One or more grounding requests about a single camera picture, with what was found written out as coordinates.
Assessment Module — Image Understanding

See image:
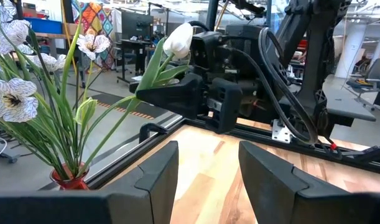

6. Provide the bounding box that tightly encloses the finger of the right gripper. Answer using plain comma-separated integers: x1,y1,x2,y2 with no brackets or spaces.
129,63,192,94
136,73,206,121

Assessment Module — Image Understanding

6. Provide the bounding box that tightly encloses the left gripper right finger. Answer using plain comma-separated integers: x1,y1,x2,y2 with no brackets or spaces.
238,140,380,224

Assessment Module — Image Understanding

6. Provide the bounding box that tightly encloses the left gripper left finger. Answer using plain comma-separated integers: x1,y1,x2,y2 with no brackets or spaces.
0,141,180,224

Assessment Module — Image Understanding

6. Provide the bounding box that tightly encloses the white tulip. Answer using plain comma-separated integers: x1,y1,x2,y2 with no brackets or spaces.
77,22,193,177
59,0,99,175

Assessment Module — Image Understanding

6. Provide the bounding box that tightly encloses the red glass vase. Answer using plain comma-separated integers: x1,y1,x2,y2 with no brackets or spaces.
49,161,90,191

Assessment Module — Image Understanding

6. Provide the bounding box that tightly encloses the black computer monitor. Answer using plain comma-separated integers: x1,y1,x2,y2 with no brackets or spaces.
121,11,155,41

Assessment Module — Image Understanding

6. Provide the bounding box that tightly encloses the colourful patchwork quilt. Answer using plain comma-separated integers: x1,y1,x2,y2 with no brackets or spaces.
72,1,114,71

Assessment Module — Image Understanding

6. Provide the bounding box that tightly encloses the brown cardboard box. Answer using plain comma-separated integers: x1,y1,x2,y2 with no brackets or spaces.
62,23,81,37

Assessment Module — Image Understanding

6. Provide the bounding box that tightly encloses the blue plastic bin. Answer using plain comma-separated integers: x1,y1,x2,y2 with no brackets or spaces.
24,17,63,34

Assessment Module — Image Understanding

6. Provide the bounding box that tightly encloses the grey desk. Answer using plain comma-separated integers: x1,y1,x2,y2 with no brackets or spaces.
320,74,378,123

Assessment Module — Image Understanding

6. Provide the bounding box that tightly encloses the white building pillar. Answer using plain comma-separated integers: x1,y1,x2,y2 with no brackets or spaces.
334,17,369,78

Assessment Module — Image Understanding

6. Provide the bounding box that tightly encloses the grey office chair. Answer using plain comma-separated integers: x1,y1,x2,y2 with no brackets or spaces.
346,58,380,111

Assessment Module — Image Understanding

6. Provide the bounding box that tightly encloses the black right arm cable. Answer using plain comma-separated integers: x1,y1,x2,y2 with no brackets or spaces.
233,27,320,146

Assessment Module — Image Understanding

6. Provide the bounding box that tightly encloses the black frame clamp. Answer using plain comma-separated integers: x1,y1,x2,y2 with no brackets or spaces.
138,122,169,144

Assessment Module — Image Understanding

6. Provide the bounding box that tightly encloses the black aluminium table frame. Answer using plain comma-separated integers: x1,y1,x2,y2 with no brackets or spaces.
39,114,380,191

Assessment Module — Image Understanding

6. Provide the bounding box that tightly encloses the white metal bracket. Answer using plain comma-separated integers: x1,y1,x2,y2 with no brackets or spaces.
271,119,294,144

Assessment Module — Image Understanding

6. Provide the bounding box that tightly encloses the yellow hanging cable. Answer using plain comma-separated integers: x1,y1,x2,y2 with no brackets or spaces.
60,0,78,74

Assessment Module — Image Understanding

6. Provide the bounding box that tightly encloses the black cable bundle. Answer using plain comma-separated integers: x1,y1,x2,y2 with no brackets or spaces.
317,141,380,163

